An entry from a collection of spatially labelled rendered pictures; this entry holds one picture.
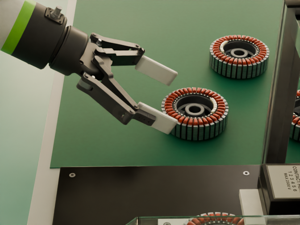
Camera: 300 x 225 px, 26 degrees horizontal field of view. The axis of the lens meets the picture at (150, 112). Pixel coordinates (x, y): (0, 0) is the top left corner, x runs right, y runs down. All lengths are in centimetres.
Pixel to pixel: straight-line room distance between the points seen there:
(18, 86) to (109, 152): 154
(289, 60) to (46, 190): 40
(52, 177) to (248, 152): 31
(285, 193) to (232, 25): 70
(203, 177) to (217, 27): 49
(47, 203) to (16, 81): 165
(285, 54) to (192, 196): 24
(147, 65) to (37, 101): 138
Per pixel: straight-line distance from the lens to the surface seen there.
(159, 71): 113
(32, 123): 236
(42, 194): 99
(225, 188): 96
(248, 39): 128
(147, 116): 100
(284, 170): 77
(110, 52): 107
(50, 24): 100
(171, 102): 109
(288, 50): 86
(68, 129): 110
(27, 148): 225
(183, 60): 127
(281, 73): 88
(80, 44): 101
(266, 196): 75
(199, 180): 97
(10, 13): 99
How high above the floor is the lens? 143
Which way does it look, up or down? 37 degrees down
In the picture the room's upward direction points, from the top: straight up
